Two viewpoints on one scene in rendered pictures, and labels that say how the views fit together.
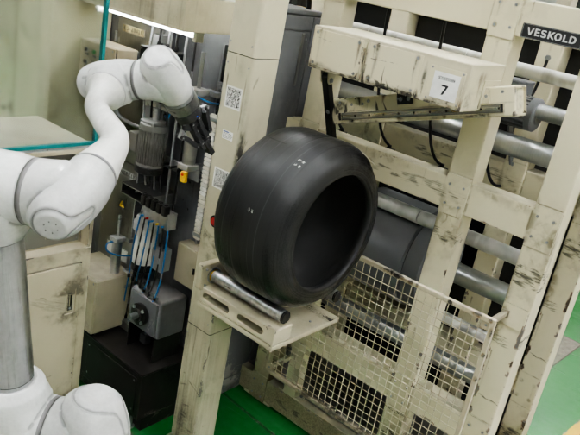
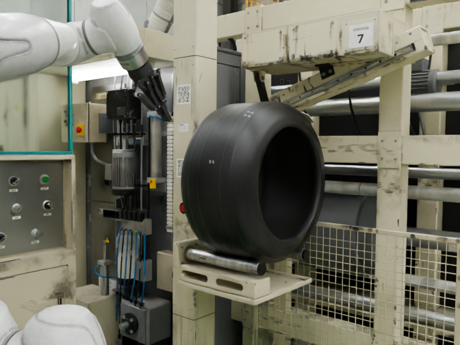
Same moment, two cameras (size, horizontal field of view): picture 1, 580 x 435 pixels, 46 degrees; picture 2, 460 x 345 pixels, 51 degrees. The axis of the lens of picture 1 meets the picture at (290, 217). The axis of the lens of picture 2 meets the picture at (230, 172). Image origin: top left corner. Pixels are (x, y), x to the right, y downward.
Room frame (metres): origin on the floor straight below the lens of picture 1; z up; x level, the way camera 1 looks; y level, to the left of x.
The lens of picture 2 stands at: (0.38, -0.01, 1.30)
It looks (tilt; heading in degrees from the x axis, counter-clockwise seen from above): 3 degrees down; 3
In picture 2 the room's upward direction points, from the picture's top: 1 degrees clockwise
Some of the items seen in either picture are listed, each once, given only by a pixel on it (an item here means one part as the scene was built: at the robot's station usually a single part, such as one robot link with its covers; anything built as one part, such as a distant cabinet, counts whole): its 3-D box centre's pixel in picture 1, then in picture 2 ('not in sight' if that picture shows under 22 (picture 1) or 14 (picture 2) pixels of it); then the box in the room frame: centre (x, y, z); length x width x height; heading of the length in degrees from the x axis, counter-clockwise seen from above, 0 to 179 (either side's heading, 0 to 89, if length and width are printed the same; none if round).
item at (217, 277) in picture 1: (248, 295); (223, 260); (2.07, 0.09, 0.90); 0.35 x 0.05 x 0.05; 53
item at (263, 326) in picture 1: (243, 311); (222, 278); (2.07, 0.09, 0.83); 0.36 x 0.09 x 0.06; 53
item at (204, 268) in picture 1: (239, 265); (211, 247); (2.29, 0.15, 0.90); 0.40 x 0.03 x 0.10; 143
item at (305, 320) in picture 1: (269, 311); (246, 280); (2.18, 0.01, 0.80); 0.37 x 0.36 x 0.02; 143
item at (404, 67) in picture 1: (401, 66); (319, 46); (2.34, -0.27, 1.71); 0.61 x 0.25 x 0.15; 53
